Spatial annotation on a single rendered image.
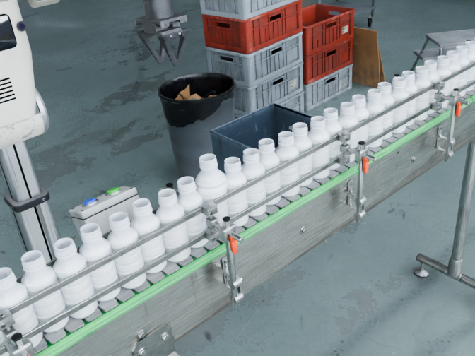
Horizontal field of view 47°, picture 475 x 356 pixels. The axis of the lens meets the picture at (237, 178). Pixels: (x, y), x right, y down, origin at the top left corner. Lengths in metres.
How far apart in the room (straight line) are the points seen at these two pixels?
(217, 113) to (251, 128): 1.07
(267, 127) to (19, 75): 0.95
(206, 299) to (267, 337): 1.14
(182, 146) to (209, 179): 2.01
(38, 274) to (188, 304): 0.36
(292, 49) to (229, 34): 0.53
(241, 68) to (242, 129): 1.70
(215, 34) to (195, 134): 0.89
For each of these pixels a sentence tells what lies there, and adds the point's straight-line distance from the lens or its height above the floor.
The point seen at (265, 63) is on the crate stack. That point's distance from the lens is 3.73.
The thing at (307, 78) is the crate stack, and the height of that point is 0.27.
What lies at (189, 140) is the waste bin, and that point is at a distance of 3.13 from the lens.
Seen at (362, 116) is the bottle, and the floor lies 1.12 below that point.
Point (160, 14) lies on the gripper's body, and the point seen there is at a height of 1.50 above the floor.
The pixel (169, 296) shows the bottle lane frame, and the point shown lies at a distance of 1.20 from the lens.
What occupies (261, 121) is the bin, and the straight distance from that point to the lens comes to 2.04.
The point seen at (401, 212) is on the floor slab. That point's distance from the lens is 3.13.
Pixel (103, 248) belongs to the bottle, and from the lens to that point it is 1.08.
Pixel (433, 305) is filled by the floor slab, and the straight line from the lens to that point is 2.59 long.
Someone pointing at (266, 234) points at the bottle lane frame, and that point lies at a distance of 1.32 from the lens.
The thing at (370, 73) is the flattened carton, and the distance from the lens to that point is 4.75.
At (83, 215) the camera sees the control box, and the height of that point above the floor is 1.11.
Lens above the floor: 1.75
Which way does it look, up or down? 30 degrees down
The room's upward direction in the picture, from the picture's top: 5 degrees counter-clockwise
